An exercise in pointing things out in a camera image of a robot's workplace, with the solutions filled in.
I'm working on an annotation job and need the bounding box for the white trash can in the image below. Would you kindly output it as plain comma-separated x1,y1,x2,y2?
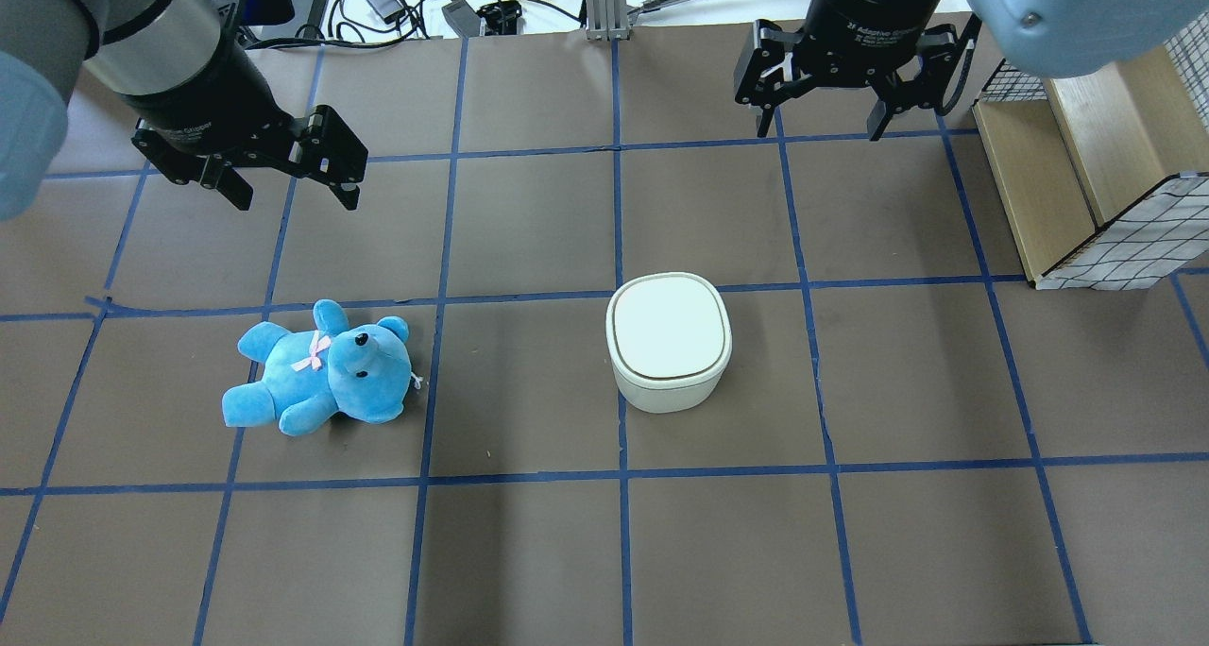
605,272,733,414

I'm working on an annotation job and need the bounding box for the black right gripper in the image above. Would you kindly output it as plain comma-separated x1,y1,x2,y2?
734,0,983,140

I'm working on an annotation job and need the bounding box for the aluminium frame post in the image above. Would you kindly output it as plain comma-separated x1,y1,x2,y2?
584,0,632,41

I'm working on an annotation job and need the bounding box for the black clamp device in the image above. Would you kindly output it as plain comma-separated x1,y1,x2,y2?
441,0,523,38

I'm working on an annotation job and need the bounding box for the blue teddy bear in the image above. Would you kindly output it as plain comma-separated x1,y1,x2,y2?
221,300,424,436

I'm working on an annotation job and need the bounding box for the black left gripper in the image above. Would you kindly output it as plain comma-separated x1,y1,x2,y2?
83,0,368,212

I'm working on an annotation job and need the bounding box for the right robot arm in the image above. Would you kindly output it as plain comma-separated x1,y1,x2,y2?
733,0,1207,140

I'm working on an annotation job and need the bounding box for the wooden shelf with wire grid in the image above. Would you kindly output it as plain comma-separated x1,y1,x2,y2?
972,15,1208,292

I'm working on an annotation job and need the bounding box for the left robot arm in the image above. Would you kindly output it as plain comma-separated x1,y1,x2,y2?
1,0,368,220

